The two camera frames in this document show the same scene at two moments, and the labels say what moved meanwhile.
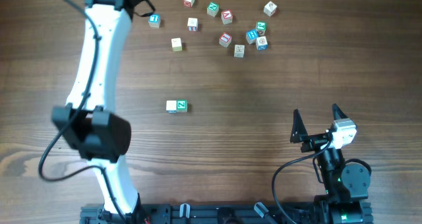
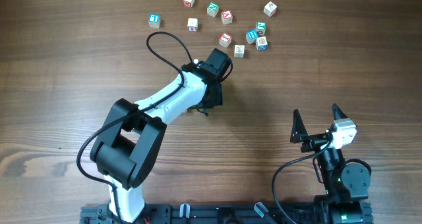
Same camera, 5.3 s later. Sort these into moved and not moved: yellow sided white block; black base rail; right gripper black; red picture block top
Moved: yellow sided white block
Not moved: right gripper black; black base rail; red picture block top
